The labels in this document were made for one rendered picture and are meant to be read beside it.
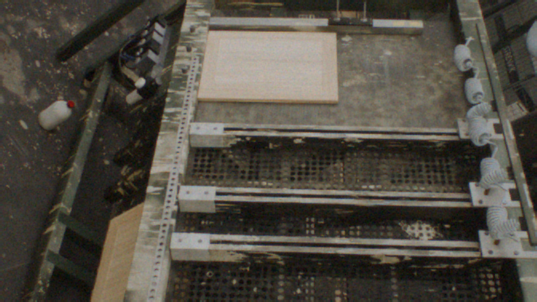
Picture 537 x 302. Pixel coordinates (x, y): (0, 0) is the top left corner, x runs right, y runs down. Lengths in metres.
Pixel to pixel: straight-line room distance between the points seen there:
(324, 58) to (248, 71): 0.33
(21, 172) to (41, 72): 0.60
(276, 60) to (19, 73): 1.29
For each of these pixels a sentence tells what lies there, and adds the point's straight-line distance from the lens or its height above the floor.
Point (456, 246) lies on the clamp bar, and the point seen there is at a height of 1.65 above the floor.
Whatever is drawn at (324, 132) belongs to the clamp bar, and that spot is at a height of 1.31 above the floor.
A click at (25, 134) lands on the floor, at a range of 3.38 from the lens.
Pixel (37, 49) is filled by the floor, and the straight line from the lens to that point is 3.71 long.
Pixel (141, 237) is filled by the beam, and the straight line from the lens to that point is 2.36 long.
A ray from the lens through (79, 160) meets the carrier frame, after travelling 3.26.
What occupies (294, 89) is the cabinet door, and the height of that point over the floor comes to 1.20.
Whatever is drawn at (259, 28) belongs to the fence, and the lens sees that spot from 3.15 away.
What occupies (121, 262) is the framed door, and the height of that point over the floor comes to 0.40.
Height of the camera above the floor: 2.42
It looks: 30 degrees down
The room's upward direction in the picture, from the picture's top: 62 degrees clockwise
